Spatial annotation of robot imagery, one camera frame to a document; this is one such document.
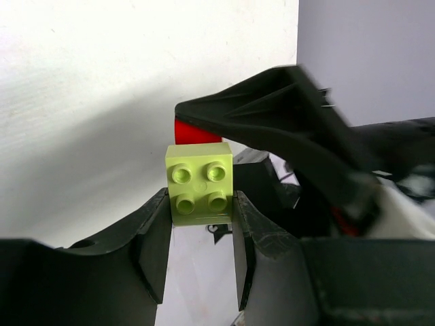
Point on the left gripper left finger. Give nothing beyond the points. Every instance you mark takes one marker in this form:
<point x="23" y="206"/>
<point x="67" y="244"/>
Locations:
<point x="114" y="277"/>

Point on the red rounded brick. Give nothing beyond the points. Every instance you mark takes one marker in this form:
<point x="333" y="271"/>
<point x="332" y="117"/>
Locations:
<point x="186" y="134"/>

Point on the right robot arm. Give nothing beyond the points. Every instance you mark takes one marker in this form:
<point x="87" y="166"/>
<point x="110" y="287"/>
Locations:
<point x="405" y="171"/>

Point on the lime rounded brick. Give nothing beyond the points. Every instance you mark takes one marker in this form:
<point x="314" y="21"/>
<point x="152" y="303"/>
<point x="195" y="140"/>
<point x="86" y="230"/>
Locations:
<point x="200" y="183"/>

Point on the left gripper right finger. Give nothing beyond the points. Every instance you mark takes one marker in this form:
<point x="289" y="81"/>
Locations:
<point x="282" y="280"/>

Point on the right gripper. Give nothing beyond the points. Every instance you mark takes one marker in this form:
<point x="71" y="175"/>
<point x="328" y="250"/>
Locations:
<point x="272" y="190"/>

